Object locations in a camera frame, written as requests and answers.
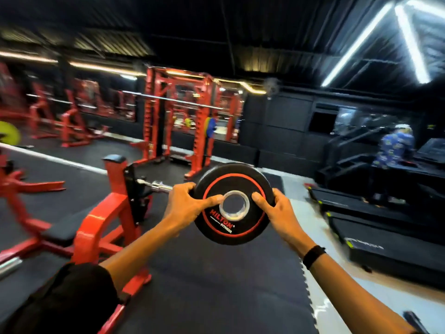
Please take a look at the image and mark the person's right hand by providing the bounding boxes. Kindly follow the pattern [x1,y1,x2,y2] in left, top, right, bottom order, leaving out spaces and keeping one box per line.
[251,188,307,247]

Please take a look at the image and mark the person's left hand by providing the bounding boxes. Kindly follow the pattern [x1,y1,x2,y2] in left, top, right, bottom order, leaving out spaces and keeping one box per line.
[163,182,225,233]

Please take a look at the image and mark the black red-ringed weight plate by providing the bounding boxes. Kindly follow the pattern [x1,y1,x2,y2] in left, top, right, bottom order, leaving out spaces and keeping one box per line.
[189,163,277,246]

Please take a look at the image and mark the person's right forearm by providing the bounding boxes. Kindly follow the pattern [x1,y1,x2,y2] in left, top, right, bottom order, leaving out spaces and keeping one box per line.
[296,236,418,334]

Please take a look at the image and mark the person's left forearm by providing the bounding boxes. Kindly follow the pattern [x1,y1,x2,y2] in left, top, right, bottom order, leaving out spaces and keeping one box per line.
[99,219,181,292]

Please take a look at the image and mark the blue and yellow weight plates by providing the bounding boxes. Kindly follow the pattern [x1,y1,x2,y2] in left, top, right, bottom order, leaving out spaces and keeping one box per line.
[203,116,218,139]

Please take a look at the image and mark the black wristband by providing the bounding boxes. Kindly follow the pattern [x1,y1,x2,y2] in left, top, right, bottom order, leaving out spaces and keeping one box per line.
[302,245,327,270]

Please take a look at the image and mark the black treadmill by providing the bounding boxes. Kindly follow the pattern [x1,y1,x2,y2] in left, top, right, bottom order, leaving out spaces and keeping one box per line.
[327,210,445,289]
[306,184,432,219]

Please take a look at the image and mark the red power rack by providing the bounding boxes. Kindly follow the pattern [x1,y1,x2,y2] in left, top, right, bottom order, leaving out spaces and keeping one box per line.
[131,67,244,178]

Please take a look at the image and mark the black stair climber machine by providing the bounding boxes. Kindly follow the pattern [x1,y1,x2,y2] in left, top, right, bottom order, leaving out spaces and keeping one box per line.
[315,116,400,192]

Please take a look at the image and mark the long steel rack barbell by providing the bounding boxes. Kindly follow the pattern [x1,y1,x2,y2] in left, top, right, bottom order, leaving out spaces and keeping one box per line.
[122,90,223,110]

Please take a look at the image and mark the red bench press rack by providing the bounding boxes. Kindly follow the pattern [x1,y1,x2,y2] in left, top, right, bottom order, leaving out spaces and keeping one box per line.
[0,154,153,334]

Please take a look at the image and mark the black bench pad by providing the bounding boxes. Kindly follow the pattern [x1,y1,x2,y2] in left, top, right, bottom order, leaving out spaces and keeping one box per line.
[41,204,98,246]

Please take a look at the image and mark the red squat stand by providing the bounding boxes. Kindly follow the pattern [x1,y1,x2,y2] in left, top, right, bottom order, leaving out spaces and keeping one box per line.
[28,81,110,148]

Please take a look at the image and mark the black sleeve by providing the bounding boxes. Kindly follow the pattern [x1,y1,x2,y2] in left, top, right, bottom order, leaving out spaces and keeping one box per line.
[0,262,119,334]

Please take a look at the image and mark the white ceiling tube light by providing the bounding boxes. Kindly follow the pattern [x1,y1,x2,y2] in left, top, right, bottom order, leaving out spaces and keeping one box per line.
[394,4,432,84]
[321,3,394,88]

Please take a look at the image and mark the yellow-green weight plate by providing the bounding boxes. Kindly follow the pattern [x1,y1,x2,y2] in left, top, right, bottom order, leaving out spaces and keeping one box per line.
[0,121,21,146]

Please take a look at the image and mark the black wall fan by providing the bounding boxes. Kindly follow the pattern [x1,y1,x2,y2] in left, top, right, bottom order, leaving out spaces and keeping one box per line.
[263,78,280,98]

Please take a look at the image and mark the red weight machine frame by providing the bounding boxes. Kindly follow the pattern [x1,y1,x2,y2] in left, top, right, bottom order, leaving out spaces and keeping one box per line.
[0,149,67,237]

